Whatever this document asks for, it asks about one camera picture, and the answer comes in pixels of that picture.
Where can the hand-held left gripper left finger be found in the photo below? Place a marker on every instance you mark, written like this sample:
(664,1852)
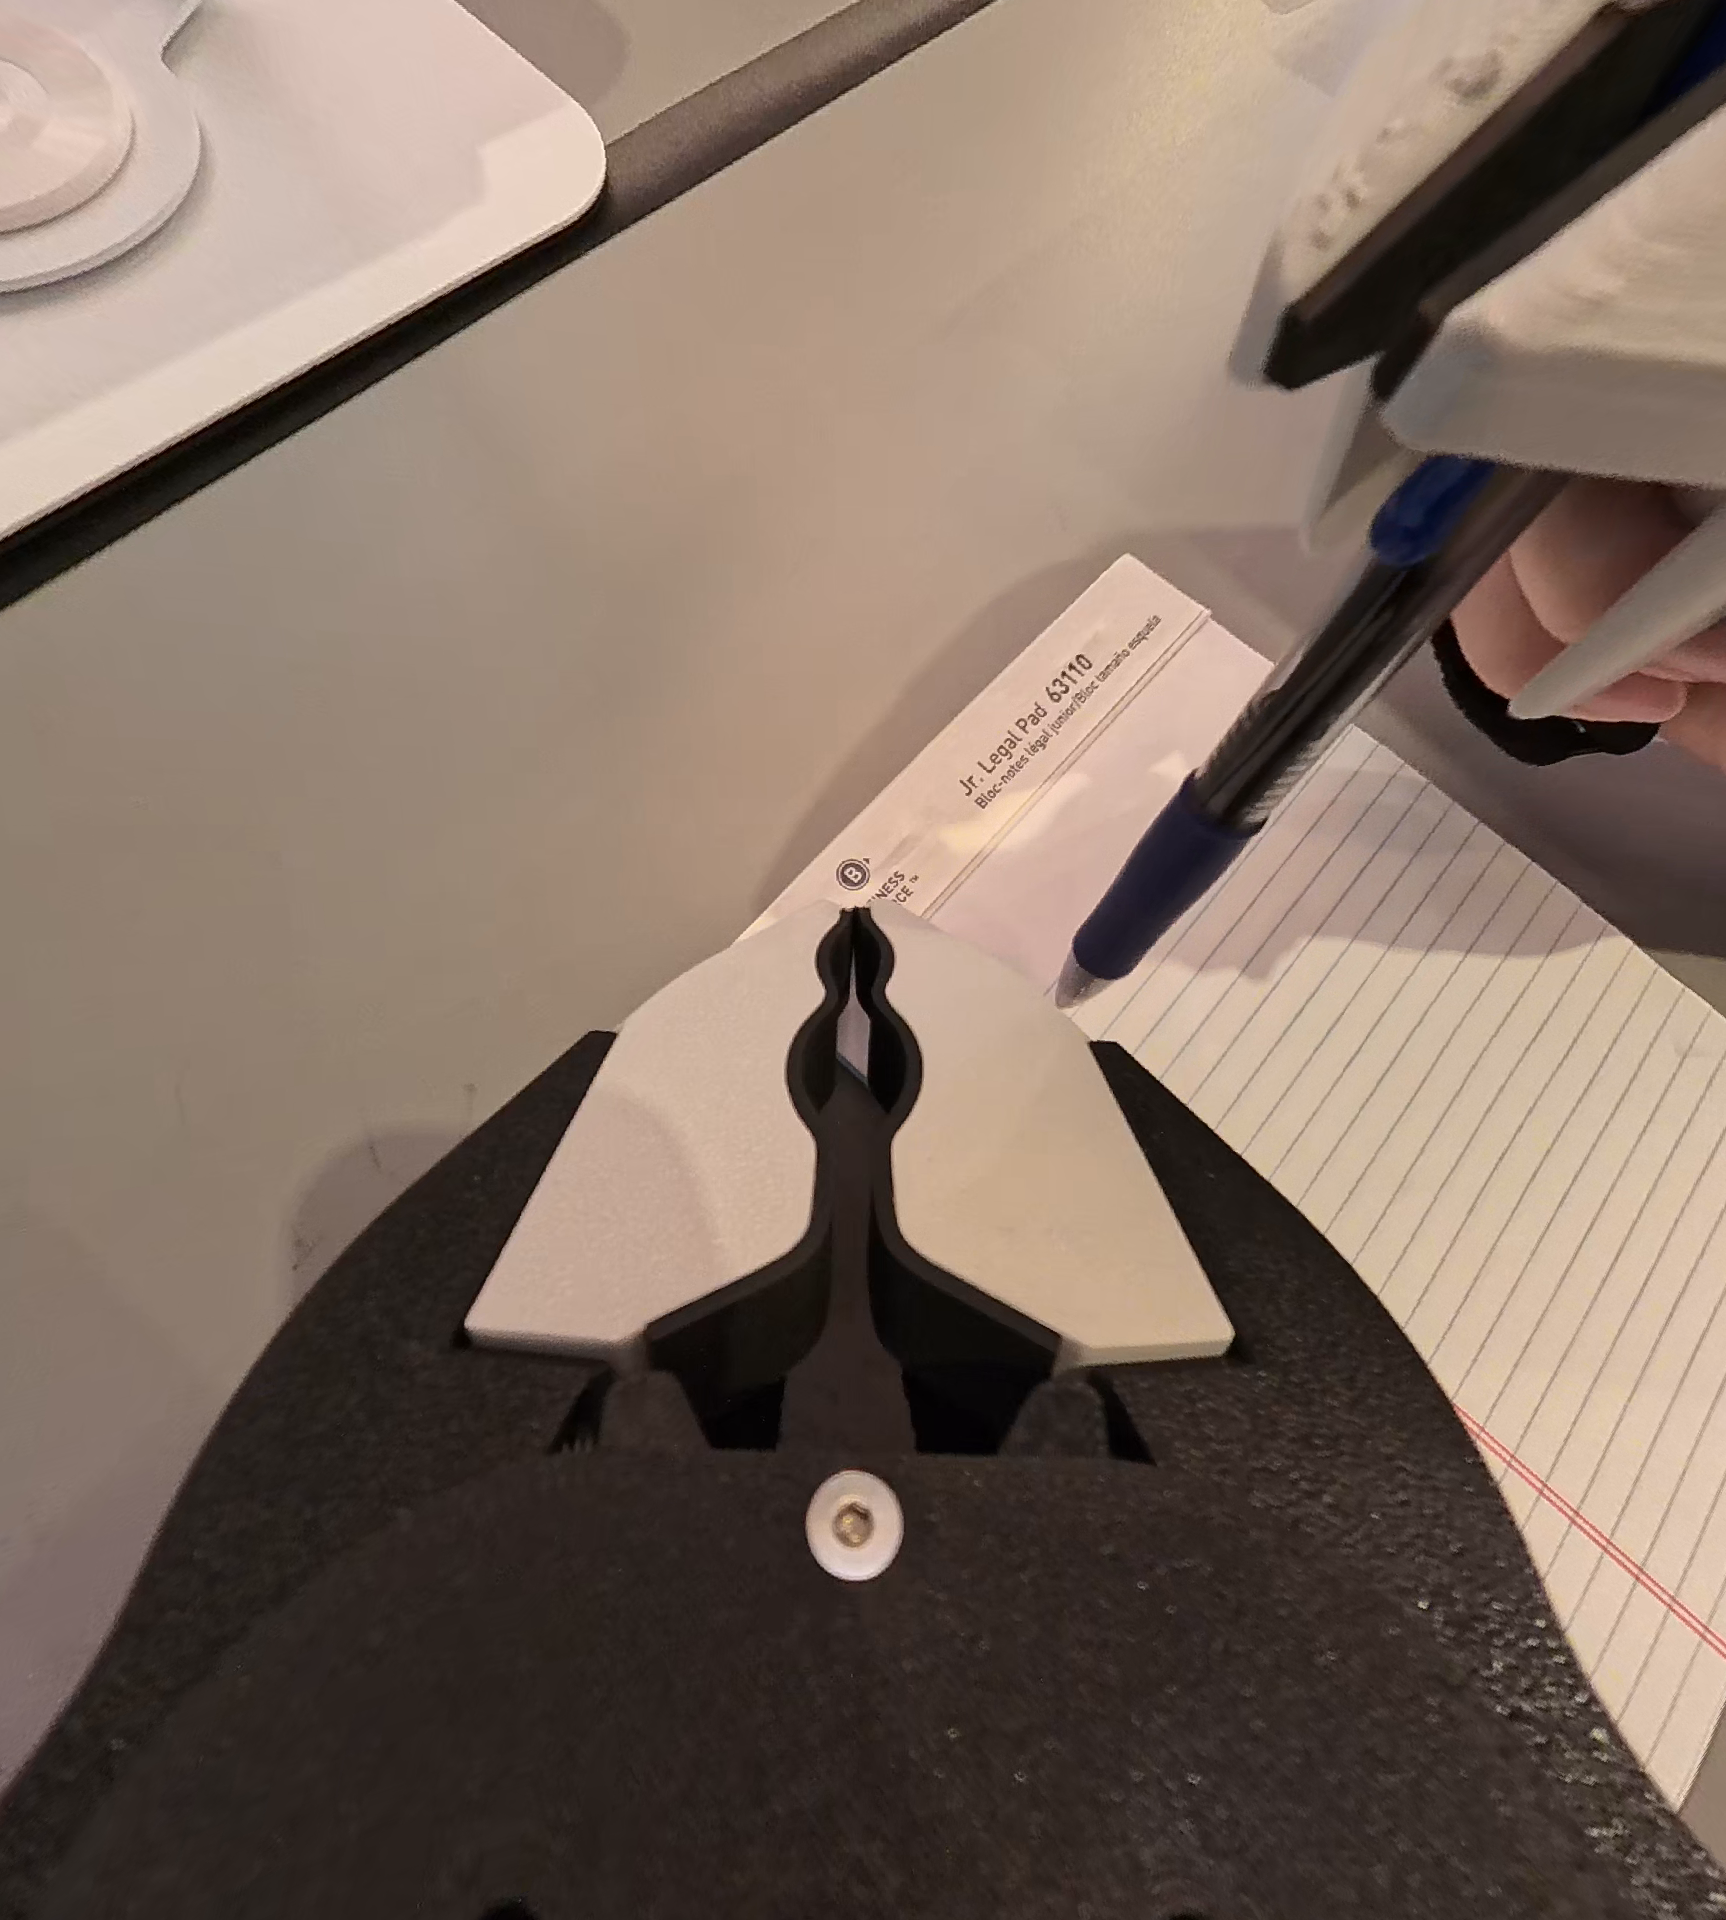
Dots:
(609,1201)

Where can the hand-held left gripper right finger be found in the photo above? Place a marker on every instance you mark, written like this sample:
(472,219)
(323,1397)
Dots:
(1042,1201)

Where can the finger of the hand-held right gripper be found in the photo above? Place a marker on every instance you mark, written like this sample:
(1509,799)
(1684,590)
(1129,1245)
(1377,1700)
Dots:
(1673,331)
(1402,165)

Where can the blue ballpoint pen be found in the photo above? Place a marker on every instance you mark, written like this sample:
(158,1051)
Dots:
(1178,870)

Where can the white lined notepad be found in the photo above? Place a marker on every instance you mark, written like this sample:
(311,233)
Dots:
(1402,1125)

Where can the person's right hand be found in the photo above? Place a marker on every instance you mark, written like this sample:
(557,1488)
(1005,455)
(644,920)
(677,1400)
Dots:
(1569,584)

